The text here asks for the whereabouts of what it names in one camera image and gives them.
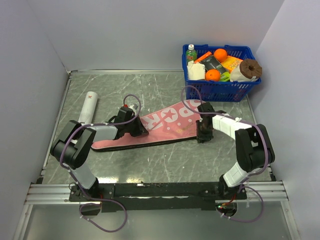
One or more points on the white cloth bag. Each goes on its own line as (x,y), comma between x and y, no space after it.
(196,71)

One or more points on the yellow orange snack box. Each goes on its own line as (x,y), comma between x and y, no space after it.
(231,62)

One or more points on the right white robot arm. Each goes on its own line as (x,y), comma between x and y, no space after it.
(254,151)

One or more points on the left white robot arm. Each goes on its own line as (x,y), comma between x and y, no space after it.
(71,148)

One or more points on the blue plastic basket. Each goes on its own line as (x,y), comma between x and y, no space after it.
(220,91)

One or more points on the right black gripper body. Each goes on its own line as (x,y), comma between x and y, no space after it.
(203,133)

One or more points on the lime green packet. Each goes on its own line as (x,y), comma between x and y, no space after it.
(224,77)

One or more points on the white shuttlecock tube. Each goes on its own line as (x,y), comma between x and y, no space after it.
(88,108)

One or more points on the brown paper roll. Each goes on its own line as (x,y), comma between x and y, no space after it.
(249,70)

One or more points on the orange slim box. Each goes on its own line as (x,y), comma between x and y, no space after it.
(207,54)

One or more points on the orange fruit front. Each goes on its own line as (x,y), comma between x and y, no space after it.
(213,75)

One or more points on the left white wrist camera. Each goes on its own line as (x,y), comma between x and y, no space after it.
(134,107)

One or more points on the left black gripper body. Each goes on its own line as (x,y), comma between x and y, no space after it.
(134,127)

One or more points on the orange fruit back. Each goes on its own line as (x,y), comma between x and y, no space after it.
(220,55)

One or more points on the orange fruit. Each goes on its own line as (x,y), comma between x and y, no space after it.
(220,55)
(213,75)

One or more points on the black packet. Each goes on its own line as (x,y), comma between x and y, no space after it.
(211,63)

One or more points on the green drink bottle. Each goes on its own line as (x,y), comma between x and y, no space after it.
(191,54)

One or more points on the pink racket cover bag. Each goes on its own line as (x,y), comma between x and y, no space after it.
(172,124)

